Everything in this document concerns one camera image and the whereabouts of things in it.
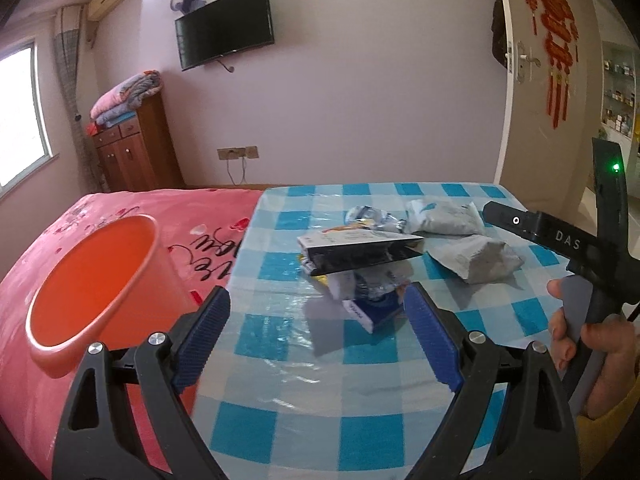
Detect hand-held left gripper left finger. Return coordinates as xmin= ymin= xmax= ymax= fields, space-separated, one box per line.
xmin=51 ymin=285 xmax=232 ymax=480

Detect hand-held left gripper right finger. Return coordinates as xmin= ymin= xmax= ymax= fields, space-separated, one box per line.
xmin=402 ymin=282 xmax=583 ymax=480

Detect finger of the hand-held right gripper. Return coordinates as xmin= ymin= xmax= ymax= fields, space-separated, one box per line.
xmin=482 ymin=201 xmax=547 ymax=244

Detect orange plastic bucket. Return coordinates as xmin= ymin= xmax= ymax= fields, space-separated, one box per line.
xmin=25 ymin=214 xmax=206 ymax=426

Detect yellow white wrapper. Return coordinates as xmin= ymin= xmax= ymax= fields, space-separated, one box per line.
xmin=344 ymin=204 xmax=408 ymax=235

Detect person's right forearm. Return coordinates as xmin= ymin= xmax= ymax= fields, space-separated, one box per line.
xmin=575 ymin=395 xmax=640 ymax=480

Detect person's right hand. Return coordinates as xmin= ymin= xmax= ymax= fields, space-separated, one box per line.
xmin=546 ymin=279 xmax=640 ymax=420

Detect grey plastic mailer bag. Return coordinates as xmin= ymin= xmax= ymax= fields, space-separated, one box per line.
xmin=427 ymin=234 xmax=525 ymax=285
xmin=405 ymin=199 xmax=483 ymax=237

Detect blue white tissue pack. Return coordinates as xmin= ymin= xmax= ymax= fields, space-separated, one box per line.
xmin=341 ymin=294 xmax=407 ymax=334

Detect beige door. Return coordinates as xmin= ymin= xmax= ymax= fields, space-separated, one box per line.
xmin=492 ymin=0 xmax=606 ymax=211

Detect black and white carton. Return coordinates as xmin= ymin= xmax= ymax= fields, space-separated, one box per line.
xmin=296 ymin=230 xmax=426 ymax=277

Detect blue checked tablecloth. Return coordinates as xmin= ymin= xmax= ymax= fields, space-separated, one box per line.
xmin=192 ymin=182 xmax=586 ymax=480

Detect glass shelf with bottles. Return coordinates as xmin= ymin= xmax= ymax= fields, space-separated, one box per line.
xmin=600 ymin=40 xmax=640 ymax=137

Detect brown wooden cabinet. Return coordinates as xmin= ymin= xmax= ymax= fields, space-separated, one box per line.
xmin=91 ymin=92 xmax=185 ymax=193

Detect red hanging door decoration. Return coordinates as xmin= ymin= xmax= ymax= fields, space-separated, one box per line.
xmin=523 ymin=0 xmax=581 ymax=131

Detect folded pink blankets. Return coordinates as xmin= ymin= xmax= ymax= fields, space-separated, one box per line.
xmin=90 ymin=70 xmax=163 ymax=128

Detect checked grey curtain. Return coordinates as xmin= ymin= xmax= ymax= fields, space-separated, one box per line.
xmin=52 ymin=4 xmax=108 ymax=193

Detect window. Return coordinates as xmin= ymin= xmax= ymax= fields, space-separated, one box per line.
xmin=0 ymin=40 xmax=61 ymax=201

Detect silver door handle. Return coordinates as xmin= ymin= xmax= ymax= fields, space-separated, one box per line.
xmin=515 ymin=40 xmax=542 ymax=83

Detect white power cables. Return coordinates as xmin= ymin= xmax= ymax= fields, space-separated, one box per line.
xmin=225 ymin=157 xmax=248 ymax=186

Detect wall power socket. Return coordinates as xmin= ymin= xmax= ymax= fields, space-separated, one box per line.
xmin=216 ymin=146 xmax=259 ymax=162

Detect black wall television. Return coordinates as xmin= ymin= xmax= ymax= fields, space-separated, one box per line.
xmin=174 ymin=0 xmax=276 ymax=72

